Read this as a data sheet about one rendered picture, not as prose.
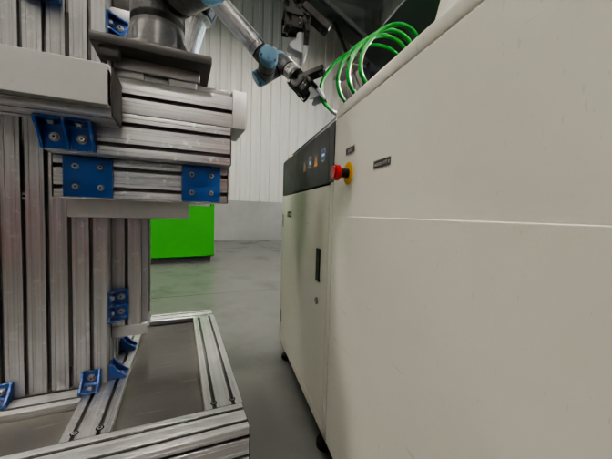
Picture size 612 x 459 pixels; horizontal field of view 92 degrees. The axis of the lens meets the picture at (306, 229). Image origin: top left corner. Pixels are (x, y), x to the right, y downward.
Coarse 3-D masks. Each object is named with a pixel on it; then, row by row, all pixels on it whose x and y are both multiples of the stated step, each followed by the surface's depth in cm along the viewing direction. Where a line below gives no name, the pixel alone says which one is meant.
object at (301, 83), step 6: (294, 72) 130; (300, 72) 131; (294, 78) 131; (300, 78) 128; (306, 78) 126; (288, 84) 132; (294, 84) 128; (300, 84) 128; (306, 84) 127; (294, 90) 130; (300, 90) 126; (306, 90) 128; (300, 96) 134; (306, 96) 131
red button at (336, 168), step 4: (336, 164) 67; (348, 164) 68; (332, 168) 67; (336, 168) 66; (340, 168) 66; (344, 168) 67; (348, 168) 68; (352, 168) 66; (332, 172) 67; (336, 172) 66; (340, 172) 66; (344, 172) 67; (348, 172) 67; (352, 172) 66; (332, 176) 67; (336, 176) 66; (340, 176) 66; (344, 176) 68; (348, 176) 68; (344, 180) 70; (348, 180) 68
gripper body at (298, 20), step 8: (288, 0) 95; (296, 0) 94; (304, 0) 95; (288, 8) 92; (296, 8) 92; (288, 16) 93; (296, 16) 93; (304, 16) 93; (288, 24) 92; (296, 24) 93; (288, 32) 96; (296, 32) 96
